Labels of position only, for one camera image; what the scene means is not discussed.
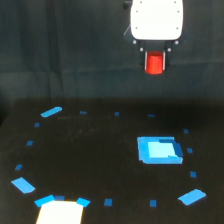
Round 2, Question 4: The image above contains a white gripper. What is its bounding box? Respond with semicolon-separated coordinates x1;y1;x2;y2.
123;0;184;72

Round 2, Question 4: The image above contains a red hexagonal block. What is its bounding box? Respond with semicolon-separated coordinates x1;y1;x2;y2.
145;51;163;75

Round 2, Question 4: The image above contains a small blue tape right upper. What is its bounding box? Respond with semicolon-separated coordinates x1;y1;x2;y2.
183;129;189;134

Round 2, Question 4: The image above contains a small blue tape top left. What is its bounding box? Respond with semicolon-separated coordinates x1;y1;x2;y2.
79;111;87;115

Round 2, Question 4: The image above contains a blue tape square target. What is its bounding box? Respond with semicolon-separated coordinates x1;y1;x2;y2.
137;137;183;165

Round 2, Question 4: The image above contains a small blue tape right middle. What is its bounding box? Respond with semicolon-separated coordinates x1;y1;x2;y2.
187;148;193;153

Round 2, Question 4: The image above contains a black backdrop curtain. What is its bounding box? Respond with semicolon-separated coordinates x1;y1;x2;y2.
0;0;224;102

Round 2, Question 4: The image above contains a long blue tape top left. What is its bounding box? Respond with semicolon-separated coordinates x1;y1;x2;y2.
41;107;62;118

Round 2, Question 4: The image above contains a small blue tape right lower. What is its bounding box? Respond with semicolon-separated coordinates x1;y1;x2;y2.
190;171;197;178

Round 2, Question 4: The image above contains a large blue tape right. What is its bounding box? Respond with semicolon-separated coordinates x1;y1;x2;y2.
178;189;206;206

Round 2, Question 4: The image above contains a large blue tape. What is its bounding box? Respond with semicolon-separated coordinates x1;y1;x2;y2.
178;189;206;206
12;177;35;194

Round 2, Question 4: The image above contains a small blue tape bottom right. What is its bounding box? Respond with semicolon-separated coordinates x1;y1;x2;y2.
150;199;157;207

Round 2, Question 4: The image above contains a small blue tape bottom centre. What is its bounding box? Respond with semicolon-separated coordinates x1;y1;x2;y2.
104;199;113;206

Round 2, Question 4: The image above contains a small blue tape left middle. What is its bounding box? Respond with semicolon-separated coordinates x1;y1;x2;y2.
26;140;33;146

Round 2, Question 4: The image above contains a blue tape right of paper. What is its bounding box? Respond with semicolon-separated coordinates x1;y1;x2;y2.
77;198;90;207

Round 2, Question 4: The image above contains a blue tape of paper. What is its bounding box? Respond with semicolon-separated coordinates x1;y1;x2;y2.
77;198;90;207
34;195;55;207

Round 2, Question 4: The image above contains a small blue tape left lower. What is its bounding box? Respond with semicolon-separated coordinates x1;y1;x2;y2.
15;164;23;170

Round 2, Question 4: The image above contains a white paper sheet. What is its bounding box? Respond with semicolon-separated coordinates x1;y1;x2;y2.
36;201;83;224

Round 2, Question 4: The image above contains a large blue tape left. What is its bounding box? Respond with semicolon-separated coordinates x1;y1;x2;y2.
12;177;35;194

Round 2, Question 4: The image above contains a blue tape left of paper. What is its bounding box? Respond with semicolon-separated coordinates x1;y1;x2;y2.
34;195;55;207

